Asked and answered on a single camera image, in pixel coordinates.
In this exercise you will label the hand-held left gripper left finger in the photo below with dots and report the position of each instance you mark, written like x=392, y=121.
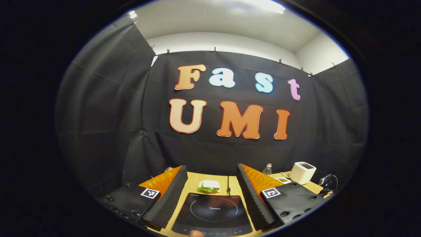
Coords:
x=169, y=200

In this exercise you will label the black backdrop cloth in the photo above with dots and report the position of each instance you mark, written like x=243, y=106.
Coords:
x=105, y=118

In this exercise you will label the white divided dish of beans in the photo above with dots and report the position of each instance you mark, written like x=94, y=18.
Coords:
x=283, y=180

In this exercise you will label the black induction cooktop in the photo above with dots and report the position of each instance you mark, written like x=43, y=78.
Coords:
x=213, y=210

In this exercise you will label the row of backdrop clips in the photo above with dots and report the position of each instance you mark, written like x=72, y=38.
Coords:
x=214, y=50

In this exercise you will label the small ceiling light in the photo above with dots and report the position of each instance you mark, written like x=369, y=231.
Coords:
x=133, y=14

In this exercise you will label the sandwich with lettuce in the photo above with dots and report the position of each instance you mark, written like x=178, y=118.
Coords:
x=209, y=186

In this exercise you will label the white toaster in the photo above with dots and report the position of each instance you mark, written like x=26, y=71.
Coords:
x=302, y=173

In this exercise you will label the bright ceiling light panel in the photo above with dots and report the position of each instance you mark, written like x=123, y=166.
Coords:
x=266, y=5

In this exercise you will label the white spoon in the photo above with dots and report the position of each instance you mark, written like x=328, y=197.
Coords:
x=285, y=175

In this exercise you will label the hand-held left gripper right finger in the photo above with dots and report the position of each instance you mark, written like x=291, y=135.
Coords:
x=251, y=200

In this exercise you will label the clear plastic water bottle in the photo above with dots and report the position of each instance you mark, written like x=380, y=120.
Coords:
x=267, y=169

